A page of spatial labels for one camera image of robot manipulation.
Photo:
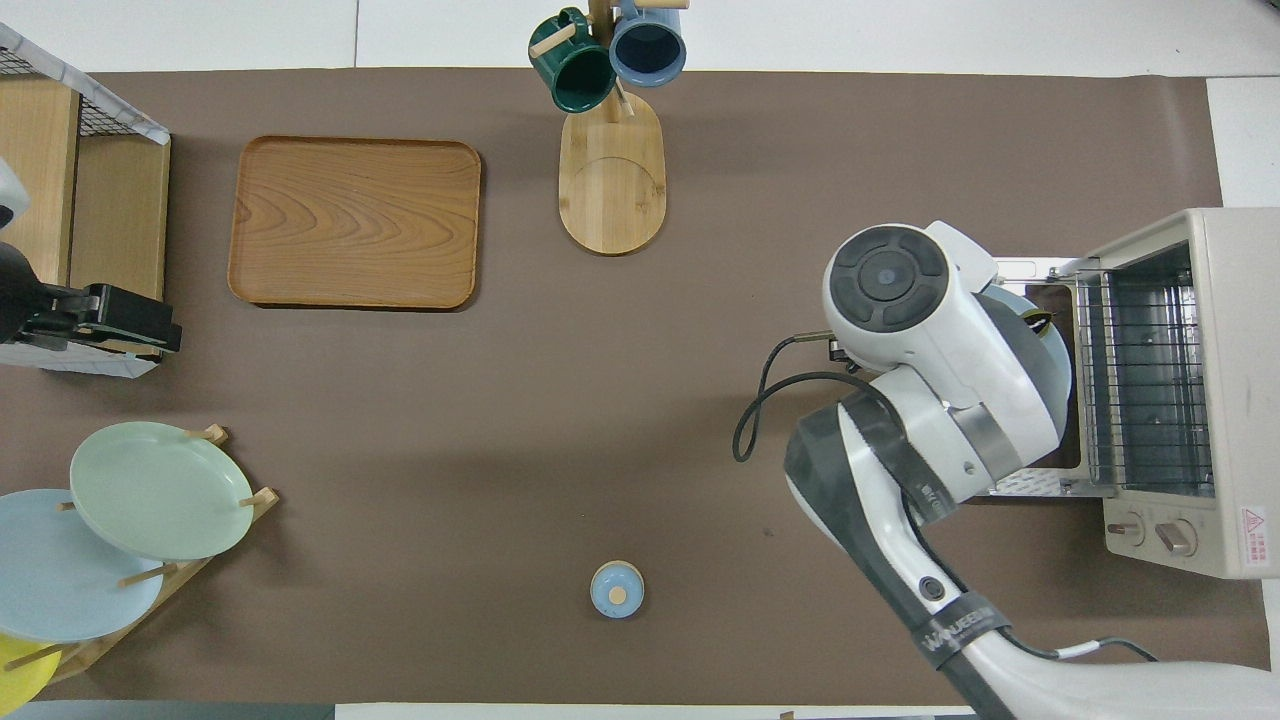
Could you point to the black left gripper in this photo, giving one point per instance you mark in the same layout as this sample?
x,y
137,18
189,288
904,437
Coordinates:
x,y
20,295

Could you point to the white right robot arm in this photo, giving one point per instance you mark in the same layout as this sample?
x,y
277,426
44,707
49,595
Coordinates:
x,y
930,330

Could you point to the blue mug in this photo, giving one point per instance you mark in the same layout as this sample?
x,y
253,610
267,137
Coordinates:
x,y
648,45

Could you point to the wooden mug tree stand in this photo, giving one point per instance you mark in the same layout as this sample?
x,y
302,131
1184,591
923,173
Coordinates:
x,y
612,190

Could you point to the light blue racked plate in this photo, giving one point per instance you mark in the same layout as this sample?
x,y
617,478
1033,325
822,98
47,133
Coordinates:
x,y
60,580

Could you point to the yellow racked plate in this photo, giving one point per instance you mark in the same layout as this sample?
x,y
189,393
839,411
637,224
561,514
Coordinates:
x,y
20,680

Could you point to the brown table mat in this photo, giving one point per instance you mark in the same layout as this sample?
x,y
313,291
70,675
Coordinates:
x,y
500,400

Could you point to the rectangular wooden tray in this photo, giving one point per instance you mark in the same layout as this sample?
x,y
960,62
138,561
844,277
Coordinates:
x,y
355,220

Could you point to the wooden plate rack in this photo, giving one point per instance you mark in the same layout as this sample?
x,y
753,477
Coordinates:
x,y
185,575

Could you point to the dark green mug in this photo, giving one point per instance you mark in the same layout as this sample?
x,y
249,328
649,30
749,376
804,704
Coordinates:
x,y
575,75

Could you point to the beige oven knob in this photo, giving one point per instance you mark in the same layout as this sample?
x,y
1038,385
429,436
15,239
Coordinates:
x,y
1176,538
1130,529

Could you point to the dark purple eggplant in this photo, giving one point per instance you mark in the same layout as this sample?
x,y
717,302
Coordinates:
x,y
1038,322

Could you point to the glass toaster oven door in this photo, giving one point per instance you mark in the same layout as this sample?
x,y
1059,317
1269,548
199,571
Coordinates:
x,y
1030,485

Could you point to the white cup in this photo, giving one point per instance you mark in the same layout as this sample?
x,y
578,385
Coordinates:
x,y
10,195

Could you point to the cream toaster oven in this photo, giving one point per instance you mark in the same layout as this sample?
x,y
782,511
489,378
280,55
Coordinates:
x,y
1240,380

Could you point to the pale green racked plate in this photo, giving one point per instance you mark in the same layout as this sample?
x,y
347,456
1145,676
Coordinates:
x,y
160,490

